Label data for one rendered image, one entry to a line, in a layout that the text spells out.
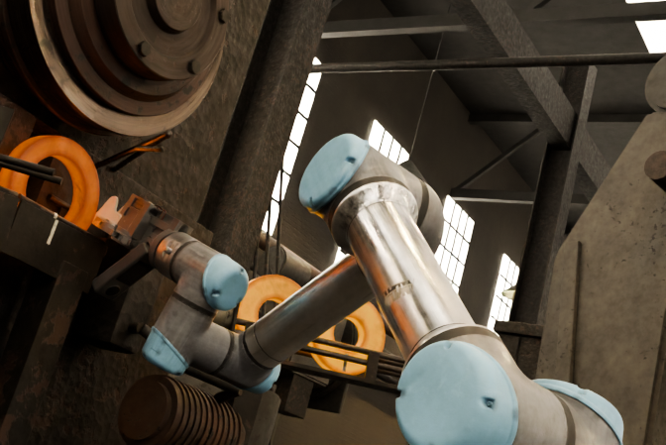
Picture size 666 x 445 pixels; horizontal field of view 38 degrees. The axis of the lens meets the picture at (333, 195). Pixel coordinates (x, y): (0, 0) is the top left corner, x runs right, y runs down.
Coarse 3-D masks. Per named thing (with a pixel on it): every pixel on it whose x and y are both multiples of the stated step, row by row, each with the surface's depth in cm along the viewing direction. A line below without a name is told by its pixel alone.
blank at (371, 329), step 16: (368, 304) 188; (352, 320) 188; (368, 320) 187; (320, 336) 183; (368, 336) 186; (384, 336) 188; (336, 352) 183; (352, 352) 185; (336, 368) 183; (352, 368) 184
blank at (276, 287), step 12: (264, 276) 181; (276, 276) 181; (252, 288) 179; (264, 288) 180; (276, 288) 181; (288, 288) 182; (252, 300) 179; (264, 300) 180; (276, 300) 183; (240, 312) 177; (252, 312) 178
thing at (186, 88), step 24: (48, 0) 152; (72, 0) 153; (72, 24) 154; (96, 24) 155; (72, 48) 154; (96, 48) 156; (72, 72) 156; (96, 72) 158; (120, 72) 160; (96, 96) 160; (120, 96) 163; (144, 96) 166; (168, 96) 172
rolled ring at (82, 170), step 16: (32, 144) 153; (48, 144) 155; (64, 144) 158; (32, 160) 153; (64, 160) 160; (80, 160) 161; (0, 176) 152; (16, 176) 151; (80, 176) 162; (96, 176) 164; (80, 192) 163; (96, 192) 164; (80, 208) 162; (96, 208) 164; (80, 224) 162
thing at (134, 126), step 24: (24, 0) 151; (24, 24) 152; (48, 24) 152; (24, 48) 154; (48, 48) 152; (48, 72) 153; (216, 72) 186; (48, 96) 160; (72, 96) 157; (192, 96) 181; (96, 120) 161; (120, 120) 166; (144, 120) 170; (168, 120) 176
